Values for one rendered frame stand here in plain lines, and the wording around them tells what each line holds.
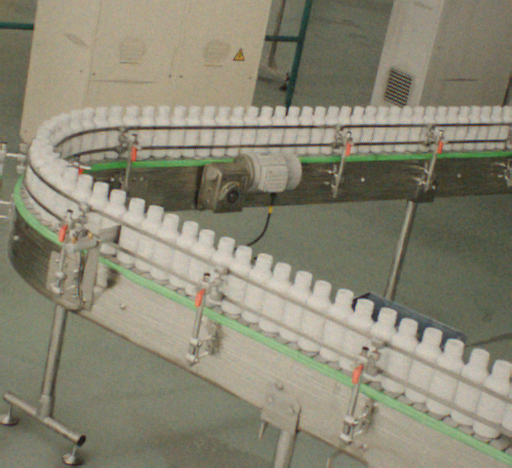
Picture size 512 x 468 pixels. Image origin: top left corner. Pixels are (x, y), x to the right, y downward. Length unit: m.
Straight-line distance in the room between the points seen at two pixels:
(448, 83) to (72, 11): 3.10
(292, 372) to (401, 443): 0.31
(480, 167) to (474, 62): 3.92
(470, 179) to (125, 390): 1.56
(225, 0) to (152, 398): 2.79
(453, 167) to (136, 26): 2.27
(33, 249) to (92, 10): 3.23
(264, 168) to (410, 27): 4.74
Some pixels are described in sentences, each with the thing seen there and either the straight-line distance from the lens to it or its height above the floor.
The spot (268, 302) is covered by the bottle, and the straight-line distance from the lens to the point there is 3.16.
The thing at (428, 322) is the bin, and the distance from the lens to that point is 3.65.
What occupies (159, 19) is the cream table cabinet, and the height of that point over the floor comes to 0.92.
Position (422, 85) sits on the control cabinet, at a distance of 8.93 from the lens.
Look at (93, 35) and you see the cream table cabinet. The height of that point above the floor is 0.82.
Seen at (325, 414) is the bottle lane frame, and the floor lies 0.89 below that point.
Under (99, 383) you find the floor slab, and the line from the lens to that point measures 5.02.
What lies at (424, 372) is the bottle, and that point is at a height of 1.08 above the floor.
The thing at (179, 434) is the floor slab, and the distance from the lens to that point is 4.78.
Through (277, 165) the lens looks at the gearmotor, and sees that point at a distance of 4.45.
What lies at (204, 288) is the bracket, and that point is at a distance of 3.17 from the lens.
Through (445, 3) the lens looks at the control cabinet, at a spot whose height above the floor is 1.00.
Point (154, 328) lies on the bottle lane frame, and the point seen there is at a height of 0.89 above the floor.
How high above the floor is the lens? 2.27
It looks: 19 degrees down
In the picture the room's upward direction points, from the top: 11 degrees clockwise
